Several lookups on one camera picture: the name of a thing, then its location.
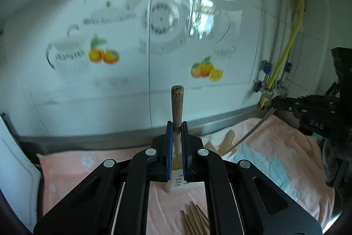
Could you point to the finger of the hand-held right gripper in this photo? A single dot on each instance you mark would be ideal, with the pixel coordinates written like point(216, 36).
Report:
point(302, 103)
point(319, 125)

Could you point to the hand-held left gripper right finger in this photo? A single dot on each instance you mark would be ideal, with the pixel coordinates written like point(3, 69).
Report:
point(185, 153)

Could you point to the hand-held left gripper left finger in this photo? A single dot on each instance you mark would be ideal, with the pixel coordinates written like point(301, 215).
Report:
point(170, 153)

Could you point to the white house-shaped utensil holder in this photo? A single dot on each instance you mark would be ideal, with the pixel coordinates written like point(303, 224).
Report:
point(183, 182)

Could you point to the thick light wooden chopstick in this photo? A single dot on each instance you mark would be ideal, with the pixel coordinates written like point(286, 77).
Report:
point(176, 108)

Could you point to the thin pale wooden chopstick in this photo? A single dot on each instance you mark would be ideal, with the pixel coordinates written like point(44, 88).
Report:
point(249, 135)

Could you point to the bundle of brown chopsticks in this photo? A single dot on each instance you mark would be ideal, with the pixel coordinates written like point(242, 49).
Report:
point(192, 221)

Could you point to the pink printed towel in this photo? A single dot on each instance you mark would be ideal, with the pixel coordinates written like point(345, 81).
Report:
point(288, 147)

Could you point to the grey metal pipe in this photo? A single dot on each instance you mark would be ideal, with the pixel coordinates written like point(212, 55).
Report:
point(277, 17)

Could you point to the white appliance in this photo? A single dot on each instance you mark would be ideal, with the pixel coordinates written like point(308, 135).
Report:
point(16, 169)

